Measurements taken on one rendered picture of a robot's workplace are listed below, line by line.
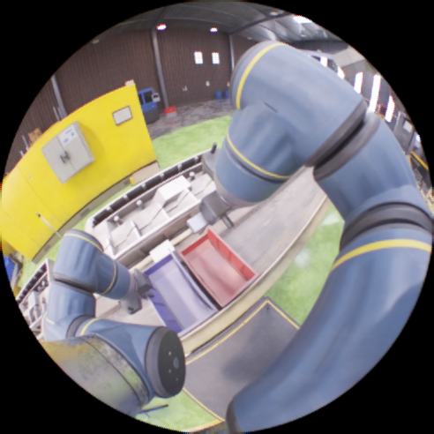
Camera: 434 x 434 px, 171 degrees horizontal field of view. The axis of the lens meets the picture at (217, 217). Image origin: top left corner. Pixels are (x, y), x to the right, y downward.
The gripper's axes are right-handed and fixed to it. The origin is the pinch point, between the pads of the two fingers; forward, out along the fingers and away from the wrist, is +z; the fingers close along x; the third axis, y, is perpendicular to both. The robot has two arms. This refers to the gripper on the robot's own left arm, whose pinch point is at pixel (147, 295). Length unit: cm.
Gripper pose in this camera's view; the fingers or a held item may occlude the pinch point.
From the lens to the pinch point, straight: 61.4
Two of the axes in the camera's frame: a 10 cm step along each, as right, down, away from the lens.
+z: 0.8, 6.2, 7.8
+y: -6.3, -5.8, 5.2
